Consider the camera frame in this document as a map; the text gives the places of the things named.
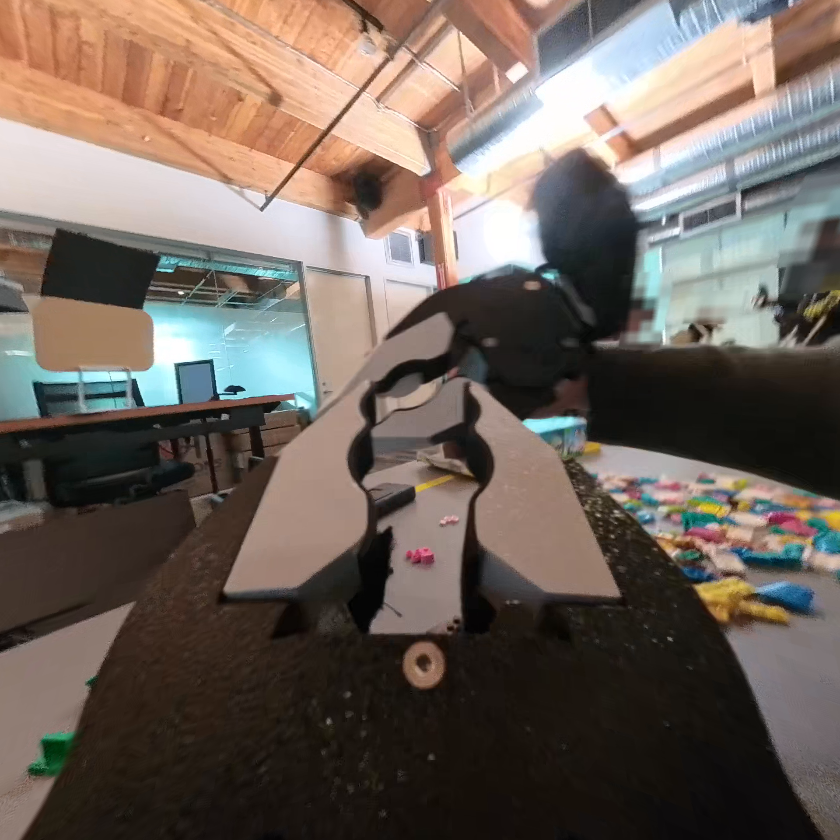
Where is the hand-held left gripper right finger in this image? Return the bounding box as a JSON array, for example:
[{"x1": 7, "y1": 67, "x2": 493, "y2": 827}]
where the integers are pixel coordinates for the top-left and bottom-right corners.
[{"x1": 459, "y1": 379, "x2": 623, "y2": 605}]

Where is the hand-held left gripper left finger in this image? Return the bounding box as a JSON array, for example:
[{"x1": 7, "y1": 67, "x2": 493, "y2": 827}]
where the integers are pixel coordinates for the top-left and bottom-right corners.
[{"x1": 222, "y1": 377, "x2": 395, "y2": 603}]

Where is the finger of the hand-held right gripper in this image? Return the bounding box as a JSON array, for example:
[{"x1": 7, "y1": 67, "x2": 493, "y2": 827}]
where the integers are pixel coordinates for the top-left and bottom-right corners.
[
  {"x1": 364, "y1": 311, "x2": 460, "y2": 389},
  {"x1": 375, "y1": 367, "x2": 488, "y2": 455}
]

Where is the person's right forearm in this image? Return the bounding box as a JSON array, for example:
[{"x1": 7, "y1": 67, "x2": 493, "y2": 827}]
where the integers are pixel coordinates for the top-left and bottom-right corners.
[{"x1": 554, "y1": 340, "x2": 840, "y2": 501}]

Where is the grey desk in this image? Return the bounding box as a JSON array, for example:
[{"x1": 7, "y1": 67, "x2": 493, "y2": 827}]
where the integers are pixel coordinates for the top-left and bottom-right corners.
[{"x1": 0, "y1": 446, "x2": 840, "y2": 840}]

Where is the long wooden desk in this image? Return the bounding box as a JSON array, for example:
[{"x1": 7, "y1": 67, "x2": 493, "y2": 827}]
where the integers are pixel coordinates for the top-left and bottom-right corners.
[{"x1": 0, "y1": 392, "x2": 298, "y2": 501}]

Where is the beige door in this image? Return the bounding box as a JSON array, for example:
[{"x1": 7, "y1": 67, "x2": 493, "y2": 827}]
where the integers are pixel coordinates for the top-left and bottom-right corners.
[
  {"x1": 383, "y1": 278, "x2": 435, "y2": 317},
  {"x1": 304, "y1": 265, "x2": 375, "y2": 416}
]

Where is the black rounded object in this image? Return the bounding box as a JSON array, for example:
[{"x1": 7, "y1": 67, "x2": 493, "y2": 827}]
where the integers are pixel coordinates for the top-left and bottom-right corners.
[{"x1": 366, "y1": 482, "x2": 417, "y2": 521}]

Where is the stack of cardboard boxes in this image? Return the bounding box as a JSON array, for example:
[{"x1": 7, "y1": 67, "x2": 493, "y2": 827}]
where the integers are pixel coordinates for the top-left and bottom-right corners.
[{"x1": 189, "y1": 409, "x2": 311, "y2": 494}]

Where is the toy brick box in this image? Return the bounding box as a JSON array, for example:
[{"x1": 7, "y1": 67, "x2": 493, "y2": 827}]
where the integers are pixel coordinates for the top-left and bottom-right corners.
[{"x1": 416, "y1": 415, "x2": 602, "y2": 478}]

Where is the black ceiling speaker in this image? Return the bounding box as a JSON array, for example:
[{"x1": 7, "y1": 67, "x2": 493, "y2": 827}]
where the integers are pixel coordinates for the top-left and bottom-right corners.
[{"x1": 350, "y1": 169, "x2": 386, "y2": 219}]

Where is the glass office partition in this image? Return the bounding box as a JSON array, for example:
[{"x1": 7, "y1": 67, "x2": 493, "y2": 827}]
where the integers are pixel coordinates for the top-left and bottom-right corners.
[{"x1": 0, "y1": 209, "x2": 324, "y2": 422}]

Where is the small dark screen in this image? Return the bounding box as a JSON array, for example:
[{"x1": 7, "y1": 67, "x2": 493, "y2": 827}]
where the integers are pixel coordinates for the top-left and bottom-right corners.
[{"x1": 173, "y1": 359, "x2": 219, "y2": 403}]

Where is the black office chair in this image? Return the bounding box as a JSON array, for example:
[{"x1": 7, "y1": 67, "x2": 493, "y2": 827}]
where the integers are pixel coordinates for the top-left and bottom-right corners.
[{"x1": 31, "y1": 378, "x2": 196, "y2": 508}]

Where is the pile of colourful toy bricks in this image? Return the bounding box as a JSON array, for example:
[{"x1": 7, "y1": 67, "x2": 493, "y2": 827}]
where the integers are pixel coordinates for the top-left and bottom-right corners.
[{"x1": 589, "y1": 468, "x2": 840, "y2": 626}]

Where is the black labelled panel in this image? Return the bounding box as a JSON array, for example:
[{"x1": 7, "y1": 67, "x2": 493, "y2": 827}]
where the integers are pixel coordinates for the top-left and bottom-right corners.
[{"x1": 0, "y1": 487, "x2": 199, "y2": 635}]

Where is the metal ceiling rod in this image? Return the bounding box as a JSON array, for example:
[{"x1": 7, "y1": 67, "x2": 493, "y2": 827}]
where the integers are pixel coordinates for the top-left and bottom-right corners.
[{"x1": 258, "y1": 48, "x2": 396, "y2": 214}]

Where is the black acoustic panel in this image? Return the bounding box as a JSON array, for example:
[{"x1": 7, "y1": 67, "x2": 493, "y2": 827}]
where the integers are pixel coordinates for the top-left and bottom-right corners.
[{"x1": 40, "y1": 227, "x2": 161, "y2": 311}]

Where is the group of green toy bricks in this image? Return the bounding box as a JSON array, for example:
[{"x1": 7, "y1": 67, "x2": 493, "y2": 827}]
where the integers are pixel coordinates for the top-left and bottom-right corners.
[{"x1": 26, "y1": 675, "x2": 101, "y2": 778}]

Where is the black wall speaker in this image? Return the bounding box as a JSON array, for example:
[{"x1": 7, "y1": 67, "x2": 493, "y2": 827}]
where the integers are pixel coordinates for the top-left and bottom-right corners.
[{"x1": 416, "y1": 229, "x2": 462, "y2": 268}]

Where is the wooden post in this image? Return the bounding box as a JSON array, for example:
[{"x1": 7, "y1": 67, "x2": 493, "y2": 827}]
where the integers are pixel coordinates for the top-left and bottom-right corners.
[{"x1": 422, "y1": 176, "x2": 462, "y2": 291}]

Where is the silver ventilation duct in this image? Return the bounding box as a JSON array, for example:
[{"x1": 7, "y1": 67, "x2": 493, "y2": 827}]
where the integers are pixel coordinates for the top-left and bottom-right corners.
[
  {"x1": 616, "y1": 64, "x2": 840, "y2": 212},
  {"x1": 445, "y1": 0, "x2": 672, "y2": 178}
]

